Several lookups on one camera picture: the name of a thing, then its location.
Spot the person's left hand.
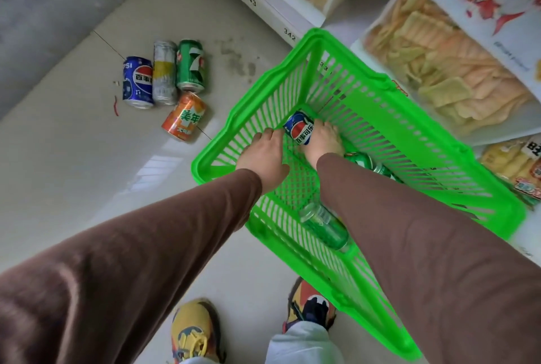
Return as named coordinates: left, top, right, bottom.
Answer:
left=235, top=127, right=291, bottom=196

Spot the person's right hand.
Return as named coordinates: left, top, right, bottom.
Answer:
left=302, top=118, right=345, bottom=171

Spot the Pepsi can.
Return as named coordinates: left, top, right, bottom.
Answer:
left=283, top=110, right=316, bottom=146
left=122, top=56, right=154, bottom=110

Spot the orange can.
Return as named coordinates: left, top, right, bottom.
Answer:
left=161, top=92, right=209, bottom=142

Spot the silver yellow can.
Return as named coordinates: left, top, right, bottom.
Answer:
left=152, top=41, right=179, bottom=107

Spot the green plastic basket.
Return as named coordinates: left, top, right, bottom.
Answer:
left=190, top=28, right=527, bottom=363

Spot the person's left forearm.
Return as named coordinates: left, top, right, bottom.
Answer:
left=0, top=168, right=263, bottom=364

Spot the person's right forearm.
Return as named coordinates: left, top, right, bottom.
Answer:
left=316, top=153, right=541, bottom=364

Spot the person's right leg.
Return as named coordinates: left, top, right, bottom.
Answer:
left=264, top=321, right=345, bottom=364

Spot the red right shoe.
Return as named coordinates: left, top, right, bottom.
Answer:
left=282, top=277, right=338, bottom=333

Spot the yellow left shoe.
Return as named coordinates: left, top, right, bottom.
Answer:
left=171, top=298, right=225, bottom=364

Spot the yellow rice cracker packet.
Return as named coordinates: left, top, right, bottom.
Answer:
left=480, top=133, right=541, bottom=209

